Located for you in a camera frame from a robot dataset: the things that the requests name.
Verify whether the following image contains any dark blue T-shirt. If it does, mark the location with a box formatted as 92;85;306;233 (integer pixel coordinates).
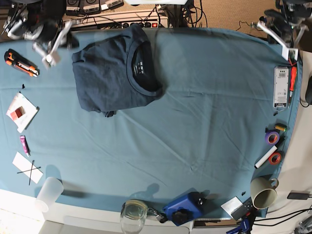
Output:
72;23;163;117

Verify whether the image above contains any blue clamp bottom edge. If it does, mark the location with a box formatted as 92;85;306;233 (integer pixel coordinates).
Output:
226;213;256;234

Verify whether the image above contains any white paper card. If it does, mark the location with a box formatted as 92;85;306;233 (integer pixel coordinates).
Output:
12;152;43;184

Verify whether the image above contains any purple tape roll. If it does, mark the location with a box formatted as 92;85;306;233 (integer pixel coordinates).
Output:
265;131;280;145

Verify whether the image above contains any red tape roll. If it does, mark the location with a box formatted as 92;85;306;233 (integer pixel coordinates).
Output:
268;152;282;165

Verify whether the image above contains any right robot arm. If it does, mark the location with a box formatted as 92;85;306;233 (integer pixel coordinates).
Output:
3;0;79;54

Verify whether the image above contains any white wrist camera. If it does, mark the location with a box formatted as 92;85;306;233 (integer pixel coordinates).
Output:
42;51;61;69
281;47;299;61

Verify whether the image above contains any black remote control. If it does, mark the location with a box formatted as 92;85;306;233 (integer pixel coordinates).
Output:
231;197;254;220

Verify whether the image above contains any clear drinking glass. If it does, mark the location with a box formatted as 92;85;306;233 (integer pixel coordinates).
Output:
120;199;148;234

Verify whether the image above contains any black power strip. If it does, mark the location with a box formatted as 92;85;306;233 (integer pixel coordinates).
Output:
121;19;169;28

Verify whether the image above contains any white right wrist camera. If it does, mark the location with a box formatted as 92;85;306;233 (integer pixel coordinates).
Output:
42;51;61;69

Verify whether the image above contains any translucent plastic cup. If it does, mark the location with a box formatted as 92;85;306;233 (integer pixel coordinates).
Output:
35;177;64;213

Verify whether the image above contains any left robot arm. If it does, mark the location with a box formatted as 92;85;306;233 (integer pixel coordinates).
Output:
66;0;312;48

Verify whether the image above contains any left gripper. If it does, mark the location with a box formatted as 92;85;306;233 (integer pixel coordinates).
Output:
259;9;307;48

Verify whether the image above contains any white paper packet red square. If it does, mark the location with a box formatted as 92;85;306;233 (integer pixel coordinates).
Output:
6;92;39;133

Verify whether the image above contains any orange black utility knife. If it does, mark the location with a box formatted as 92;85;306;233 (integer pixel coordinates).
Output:
4;49;39;77

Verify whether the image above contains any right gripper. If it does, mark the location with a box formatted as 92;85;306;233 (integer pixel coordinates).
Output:
31;20;73;58

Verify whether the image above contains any small purple tube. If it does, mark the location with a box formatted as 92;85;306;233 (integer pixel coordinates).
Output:
19;136;30;157

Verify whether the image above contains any white marker pen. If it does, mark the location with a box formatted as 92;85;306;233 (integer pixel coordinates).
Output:
254;145;277;169

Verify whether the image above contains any white paper note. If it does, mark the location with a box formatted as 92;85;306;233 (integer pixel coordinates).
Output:
221;196;243;216

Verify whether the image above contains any orange red pen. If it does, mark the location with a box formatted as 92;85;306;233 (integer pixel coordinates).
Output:
288;66;297;105

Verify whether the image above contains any small metal padlock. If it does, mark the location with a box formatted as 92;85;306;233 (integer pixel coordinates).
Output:
147;207;168;224

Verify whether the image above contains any black power adapter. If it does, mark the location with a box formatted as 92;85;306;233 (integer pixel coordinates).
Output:
287;192;312;200

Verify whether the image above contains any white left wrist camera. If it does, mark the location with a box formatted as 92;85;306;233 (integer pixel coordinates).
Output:
281;47;299;61

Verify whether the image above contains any black hairpin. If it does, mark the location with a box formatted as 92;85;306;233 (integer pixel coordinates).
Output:
17;167;41;174
28;160;35;186

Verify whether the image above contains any beige ceramic mug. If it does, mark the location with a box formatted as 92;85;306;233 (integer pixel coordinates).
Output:
250;177;279;210

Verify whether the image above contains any blue box with black knob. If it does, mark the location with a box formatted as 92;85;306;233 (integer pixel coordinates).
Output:
162;192;206;226

